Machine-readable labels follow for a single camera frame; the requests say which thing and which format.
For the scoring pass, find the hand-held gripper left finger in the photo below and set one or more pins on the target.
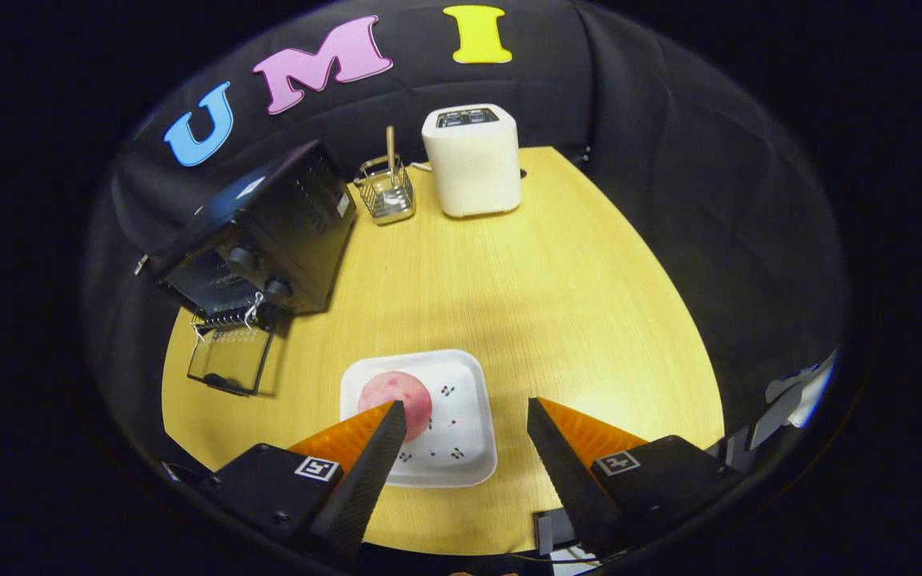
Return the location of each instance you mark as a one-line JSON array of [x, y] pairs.
[[365, 480]]

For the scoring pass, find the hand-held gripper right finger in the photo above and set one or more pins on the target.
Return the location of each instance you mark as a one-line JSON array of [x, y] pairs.
[[569, 480]]

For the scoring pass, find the pink round food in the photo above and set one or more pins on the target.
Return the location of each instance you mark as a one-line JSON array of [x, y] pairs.
[[397, 392]]

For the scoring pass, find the white square patterned plate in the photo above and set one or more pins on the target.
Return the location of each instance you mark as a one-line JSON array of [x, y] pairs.
[[461, 400]]

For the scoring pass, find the black toaster oven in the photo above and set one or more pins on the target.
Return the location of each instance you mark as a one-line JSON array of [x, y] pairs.
[[293, 232]]

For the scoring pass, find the white pop-up toaster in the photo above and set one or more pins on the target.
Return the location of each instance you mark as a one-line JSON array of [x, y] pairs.
[[473, 168]]

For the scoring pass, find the white and grey object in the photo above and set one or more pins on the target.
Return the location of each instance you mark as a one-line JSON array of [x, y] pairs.
[[809, 392]]

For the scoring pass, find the wooden stick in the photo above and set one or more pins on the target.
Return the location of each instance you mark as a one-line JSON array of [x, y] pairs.
[[390, 152]]

